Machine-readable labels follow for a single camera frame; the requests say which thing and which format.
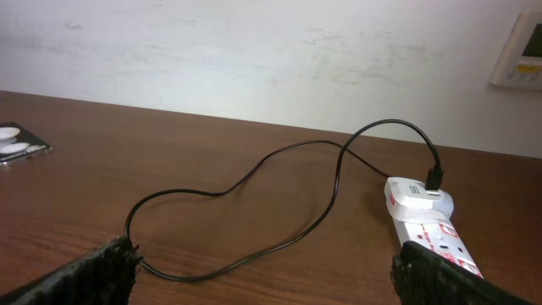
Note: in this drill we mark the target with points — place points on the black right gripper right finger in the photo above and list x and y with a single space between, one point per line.
423 277

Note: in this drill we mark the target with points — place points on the black smartphone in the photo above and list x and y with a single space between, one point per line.
18 145

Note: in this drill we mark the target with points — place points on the white power strip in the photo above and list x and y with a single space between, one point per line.
436 233

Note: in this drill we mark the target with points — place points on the white wall control panel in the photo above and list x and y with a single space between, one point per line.
519 65

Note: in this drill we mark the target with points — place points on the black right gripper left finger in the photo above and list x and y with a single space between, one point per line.
103 276

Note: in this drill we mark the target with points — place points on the white usb charger adapter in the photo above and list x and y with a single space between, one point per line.
408 201

